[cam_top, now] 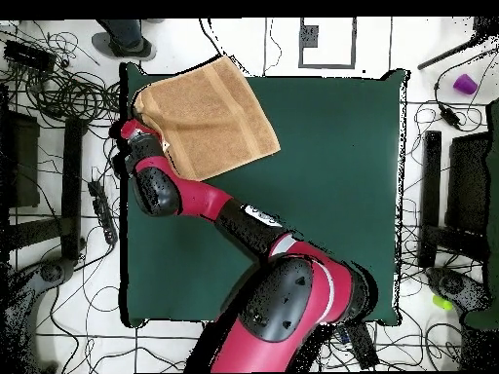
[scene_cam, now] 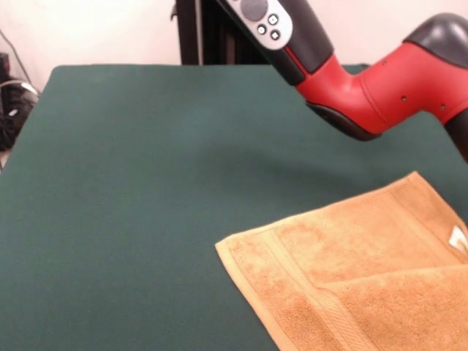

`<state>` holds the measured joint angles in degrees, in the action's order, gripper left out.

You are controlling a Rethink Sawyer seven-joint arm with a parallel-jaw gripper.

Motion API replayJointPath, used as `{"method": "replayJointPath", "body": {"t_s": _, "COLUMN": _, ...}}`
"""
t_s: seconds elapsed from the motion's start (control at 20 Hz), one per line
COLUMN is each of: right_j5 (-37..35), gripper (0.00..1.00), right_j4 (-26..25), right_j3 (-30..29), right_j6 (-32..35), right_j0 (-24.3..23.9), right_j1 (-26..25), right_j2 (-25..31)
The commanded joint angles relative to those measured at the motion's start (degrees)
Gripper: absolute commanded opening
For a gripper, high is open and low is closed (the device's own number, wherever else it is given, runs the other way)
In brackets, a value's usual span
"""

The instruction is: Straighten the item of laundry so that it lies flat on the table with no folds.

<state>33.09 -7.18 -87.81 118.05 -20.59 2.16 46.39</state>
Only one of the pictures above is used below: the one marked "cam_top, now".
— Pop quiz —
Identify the black square floor frame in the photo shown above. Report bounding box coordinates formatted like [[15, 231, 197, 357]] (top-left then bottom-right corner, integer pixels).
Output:
[[298, 17, 358, 70]]

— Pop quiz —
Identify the black panel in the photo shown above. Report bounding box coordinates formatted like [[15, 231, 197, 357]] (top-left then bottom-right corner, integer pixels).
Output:
[[444, 131, 493, 237], [0, 110, 41, 208]]

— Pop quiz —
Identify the dark green table cloth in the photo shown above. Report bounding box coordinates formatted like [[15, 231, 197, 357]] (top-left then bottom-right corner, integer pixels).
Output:
[[119, 62, 410, 328]]

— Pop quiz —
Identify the orange terry towel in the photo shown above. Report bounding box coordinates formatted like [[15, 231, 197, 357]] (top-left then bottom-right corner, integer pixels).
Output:
[[132, 54, 282, 182]]

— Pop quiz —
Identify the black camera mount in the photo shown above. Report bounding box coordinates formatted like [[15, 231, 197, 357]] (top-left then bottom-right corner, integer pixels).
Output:
[[0, 256, 77, 371], [424, 265, 491, 313]]

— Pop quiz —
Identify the purple cup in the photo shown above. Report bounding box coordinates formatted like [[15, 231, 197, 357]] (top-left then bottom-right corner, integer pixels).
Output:
[[452, 73, 480, 96]]

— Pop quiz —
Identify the black power strip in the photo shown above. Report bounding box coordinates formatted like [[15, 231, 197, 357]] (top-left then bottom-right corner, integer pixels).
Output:
[[88, 179, 119, 245]]

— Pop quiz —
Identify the black stand bar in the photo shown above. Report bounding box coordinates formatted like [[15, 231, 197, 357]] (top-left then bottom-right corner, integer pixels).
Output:
[[417, 130, 442, 269], [60, 117, 85, 261]]

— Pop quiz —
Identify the black cable tangle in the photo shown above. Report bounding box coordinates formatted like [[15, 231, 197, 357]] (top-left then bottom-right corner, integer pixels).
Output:
[[0, 30, 122, 126], [323, 321, 395, 371]]

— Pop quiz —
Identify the black power adapter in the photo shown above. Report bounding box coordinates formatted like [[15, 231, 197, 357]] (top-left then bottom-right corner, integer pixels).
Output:
[[437, 101, 464, 131]]

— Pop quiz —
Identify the person's foot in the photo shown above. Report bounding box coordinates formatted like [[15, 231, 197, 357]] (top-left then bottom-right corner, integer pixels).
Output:
[[91, 19, 158, 62]]

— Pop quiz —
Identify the black electronics box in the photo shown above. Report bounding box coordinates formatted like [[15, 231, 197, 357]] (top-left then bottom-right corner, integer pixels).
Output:
[[2, 39, 58, 74]]

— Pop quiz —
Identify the black rod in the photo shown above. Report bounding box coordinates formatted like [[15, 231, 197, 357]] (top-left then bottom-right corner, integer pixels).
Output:
[[415, 30, 492, 72]]

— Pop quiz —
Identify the black device box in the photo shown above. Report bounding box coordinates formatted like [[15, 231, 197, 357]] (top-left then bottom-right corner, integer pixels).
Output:
[[342, 321, 381, 371]]

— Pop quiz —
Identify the lime green object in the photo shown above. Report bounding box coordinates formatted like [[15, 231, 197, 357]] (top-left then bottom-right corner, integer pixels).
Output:
[[431, 294, 456, 313]]

